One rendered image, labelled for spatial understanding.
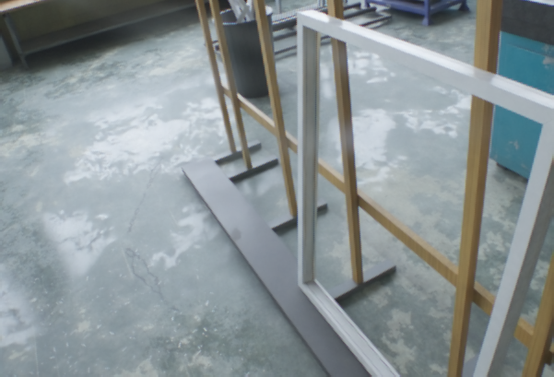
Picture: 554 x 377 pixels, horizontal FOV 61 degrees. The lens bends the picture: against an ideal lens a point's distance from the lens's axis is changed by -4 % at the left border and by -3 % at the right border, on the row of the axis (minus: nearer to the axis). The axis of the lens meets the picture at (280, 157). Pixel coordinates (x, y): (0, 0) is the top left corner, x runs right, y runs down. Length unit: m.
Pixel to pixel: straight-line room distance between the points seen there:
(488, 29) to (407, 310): 1.64
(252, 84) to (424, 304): 2.89
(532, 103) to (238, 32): 3.61
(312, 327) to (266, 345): 0.24
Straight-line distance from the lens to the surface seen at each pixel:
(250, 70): 4.69
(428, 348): 2.46
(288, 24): 6.46
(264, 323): 2.60
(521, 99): 1.21
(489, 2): 1.30
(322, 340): 2.43
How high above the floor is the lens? 2.00
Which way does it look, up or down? 32 degrees down
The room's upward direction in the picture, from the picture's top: 10 degrees counter-clockwise
